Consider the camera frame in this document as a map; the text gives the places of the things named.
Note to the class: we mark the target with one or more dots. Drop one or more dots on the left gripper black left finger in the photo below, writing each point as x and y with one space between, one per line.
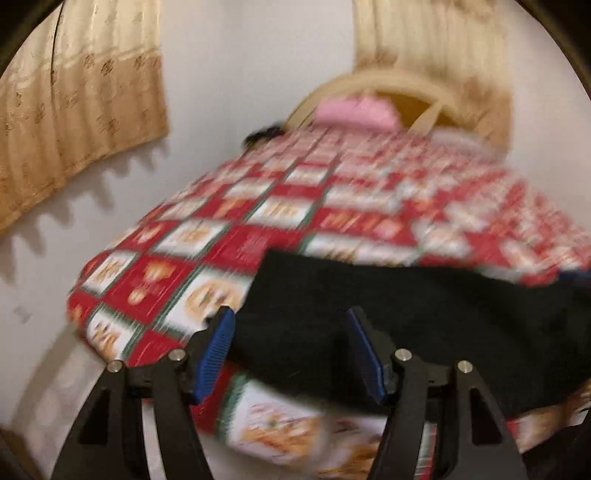
107 441

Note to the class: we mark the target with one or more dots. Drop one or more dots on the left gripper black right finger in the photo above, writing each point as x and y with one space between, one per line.
451 406

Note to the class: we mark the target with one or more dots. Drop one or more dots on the black pants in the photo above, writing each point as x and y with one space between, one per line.
530 344

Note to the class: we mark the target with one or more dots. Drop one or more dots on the red teddy bear patchwork bedspread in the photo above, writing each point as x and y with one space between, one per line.
376 199

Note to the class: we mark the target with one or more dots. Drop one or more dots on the striped grey pillow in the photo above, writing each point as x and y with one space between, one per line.
465 141

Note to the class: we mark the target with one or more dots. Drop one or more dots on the black object beside bed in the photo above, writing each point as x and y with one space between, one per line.
262 136

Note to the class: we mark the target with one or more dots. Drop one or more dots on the pink pillow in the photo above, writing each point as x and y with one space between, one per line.
365 113

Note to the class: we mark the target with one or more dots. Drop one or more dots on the cream wooden headboard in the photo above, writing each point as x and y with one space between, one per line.
422 103

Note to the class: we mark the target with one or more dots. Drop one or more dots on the beige curtain behind headboard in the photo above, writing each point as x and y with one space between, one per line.
460 44

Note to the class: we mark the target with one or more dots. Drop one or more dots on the beige curtain left wall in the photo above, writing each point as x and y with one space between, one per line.
85 85

